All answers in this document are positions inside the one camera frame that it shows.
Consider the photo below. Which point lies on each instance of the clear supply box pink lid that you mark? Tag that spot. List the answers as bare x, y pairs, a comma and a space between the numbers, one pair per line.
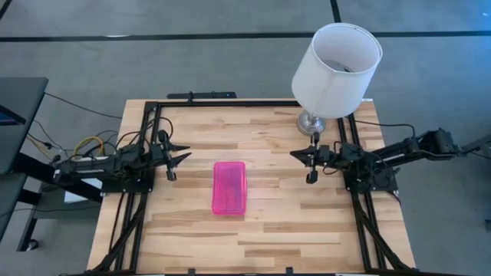
229, 188

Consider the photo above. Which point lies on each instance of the white box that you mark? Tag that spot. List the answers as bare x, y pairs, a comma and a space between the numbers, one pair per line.
74, 196

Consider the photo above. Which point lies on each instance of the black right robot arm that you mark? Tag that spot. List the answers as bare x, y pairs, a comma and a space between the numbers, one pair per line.
403, 151

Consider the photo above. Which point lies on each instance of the black bar device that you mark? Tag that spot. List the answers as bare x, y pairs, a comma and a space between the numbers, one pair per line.
207, 95

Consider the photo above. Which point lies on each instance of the black stand leg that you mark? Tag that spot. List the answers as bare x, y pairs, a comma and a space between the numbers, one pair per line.
479, 145

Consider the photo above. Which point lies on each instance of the grey desk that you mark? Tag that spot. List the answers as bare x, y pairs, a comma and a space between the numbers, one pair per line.
23, 99

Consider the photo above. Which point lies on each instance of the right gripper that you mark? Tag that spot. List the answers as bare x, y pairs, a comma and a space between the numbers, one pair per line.
320, 153

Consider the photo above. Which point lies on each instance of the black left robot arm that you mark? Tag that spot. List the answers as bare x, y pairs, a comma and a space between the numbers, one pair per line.
99, 166

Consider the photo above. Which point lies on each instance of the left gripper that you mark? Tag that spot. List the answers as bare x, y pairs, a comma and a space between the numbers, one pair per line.
163, 153

